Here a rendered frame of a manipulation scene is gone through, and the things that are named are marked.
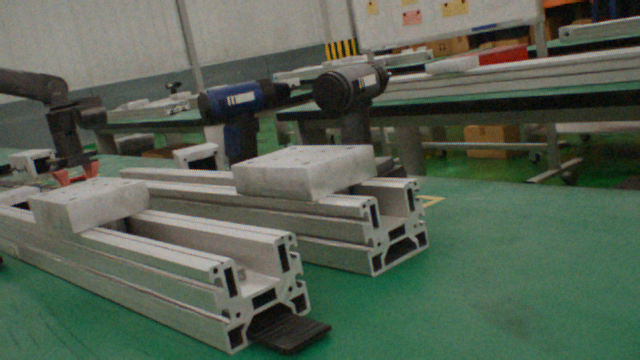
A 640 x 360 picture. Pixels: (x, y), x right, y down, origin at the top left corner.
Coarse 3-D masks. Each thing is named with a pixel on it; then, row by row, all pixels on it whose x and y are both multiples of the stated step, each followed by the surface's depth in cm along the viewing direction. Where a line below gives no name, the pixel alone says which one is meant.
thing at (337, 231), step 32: (160, 192) 102; (192, 192) 93; (224, 192) 87; (352, 192) 77; (384, 192) 73; (256, 224) 82; (288, 224) 77; (320, 224) 72; (352, 224) 68; (384, 224) 71; (416, 224) 72; (320, 256) 74; (352, 256) 69; (384, 256) 69
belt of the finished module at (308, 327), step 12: (264, 312) 62; (276, 312) 61; (288, 312) 60; (252, 324) 59; (264, 324) 59; (276, 324) 58; (288, 324) 58; (300, 324) 57; (312, 324) 57; (324, 324) 56; (252, 336) 57; (264, 336) 56; (276, 336) 56; (288, 336) 55; (300, 336) 55; (312, 336) 55; (276, 348) 54; (288, 348) 53; (300, 348) 54
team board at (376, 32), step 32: (352, 0) 440; (384, 0) 416; (416, 0) 392; (448, 0) 374; (480, 0) 356; (512, 0) 339; (384, 32) 424; (416, 32) 401; (448, 32) 379; (480, 32) 354; (544, 32) 335; (384, 128) 457; (576, 160) 363
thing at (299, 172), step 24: (240, 168) 81; (264, 168) 76; (288, 168) 73; (312, 168) 71; (336, 168) 73; (360, 168) 76; (240, 192) 82; (264, 192) 78; (288, 192) 74; (312, 192) 71; (336, 192) 76
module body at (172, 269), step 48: (0, 240) 113; (48, 240) 89; (96, 240) 74; (144, 240) 68; (192, 240) 71; (240, 240) 63; (288, 240) 60; (96, 288) 79; (144, 288) 70; (192, 288) 58; (240, 288) 57; (288, 288) 60; (192, 336) 61; (240, 336) 57
